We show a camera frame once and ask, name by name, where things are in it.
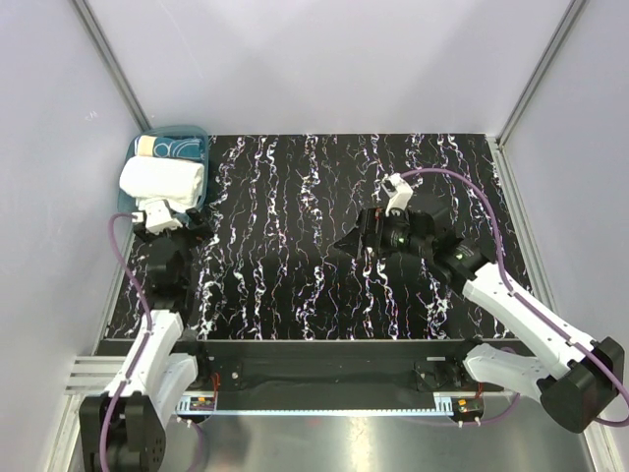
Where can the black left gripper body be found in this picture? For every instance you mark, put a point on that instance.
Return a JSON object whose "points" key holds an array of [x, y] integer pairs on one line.
{"points": [[184, 238]]}

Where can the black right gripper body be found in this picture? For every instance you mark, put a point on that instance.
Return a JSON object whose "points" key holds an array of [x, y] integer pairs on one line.
{"points": [[391, 233]]}

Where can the white towel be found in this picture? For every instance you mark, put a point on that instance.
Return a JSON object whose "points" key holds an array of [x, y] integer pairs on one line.
{"points": [[179, 182]]}

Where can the teal beige Doraemon towel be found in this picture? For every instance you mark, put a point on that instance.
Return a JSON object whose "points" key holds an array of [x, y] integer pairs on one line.
{"points": [[187, 149]]}

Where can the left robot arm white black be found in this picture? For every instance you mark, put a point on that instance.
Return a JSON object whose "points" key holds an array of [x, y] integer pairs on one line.
{"points": [[124, 427]]}

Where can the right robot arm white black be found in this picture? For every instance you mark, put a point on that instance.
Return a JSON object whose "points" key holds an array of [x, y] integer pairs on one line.
{"points": [[571, 375]]}

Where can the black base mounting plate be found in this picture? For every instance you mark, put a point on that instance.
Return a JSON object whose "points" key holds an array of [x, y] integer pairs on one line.
{"points": [[385, 369]]}

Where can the left small circuit board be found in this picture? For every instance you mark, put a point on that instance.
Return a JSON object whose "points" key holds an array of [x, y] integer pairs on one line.
{"points": [[202, 403]]}

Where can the small circuit board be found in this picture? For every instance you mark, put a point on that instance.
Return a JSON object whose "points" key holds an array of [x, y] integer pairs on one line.
{"points": [[470, 405], [202, 403]]}

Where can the right small circuit board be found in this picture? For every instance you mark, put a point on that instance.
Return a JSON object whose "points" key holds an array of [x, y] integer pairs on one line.
{"points": [[470, 405]]}

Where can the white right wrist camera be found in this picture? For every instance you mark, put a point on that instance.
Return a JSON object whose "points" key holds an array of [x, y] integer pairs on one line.
{"points": [[398, 191]]}

